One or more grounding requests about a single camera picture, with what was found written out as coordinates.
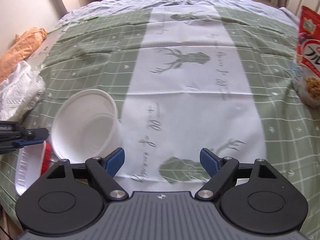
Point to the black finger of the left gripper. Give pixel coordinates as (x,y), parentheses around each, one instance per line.
(14,136)

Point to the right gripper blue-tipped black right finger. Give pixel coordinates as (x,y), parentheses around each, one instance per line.
(222,173)

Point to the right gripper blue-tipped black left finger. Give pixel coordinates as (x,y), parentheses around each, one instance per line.
(101,173)

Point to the white disposable round bowl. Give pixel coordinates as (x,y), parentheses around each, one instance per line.
(86,126)

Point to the white rectangular plastic tray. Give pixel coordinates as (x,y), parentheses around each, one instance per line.
(29,166)

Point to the red object beside tray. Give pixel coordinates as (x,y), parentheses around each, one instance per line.
(46,161)

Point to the white knitted cloth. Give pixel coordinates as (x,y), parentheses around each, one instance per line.
(21,91)

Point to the orange cloth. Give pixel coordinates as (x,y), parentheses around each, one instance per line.
(24,46)

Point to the green white deer tablecloth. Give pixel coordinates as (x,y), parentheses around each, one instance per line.
(185,75)

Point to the red cereal bag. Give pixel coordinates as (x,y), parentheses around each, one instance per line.
(306,62)

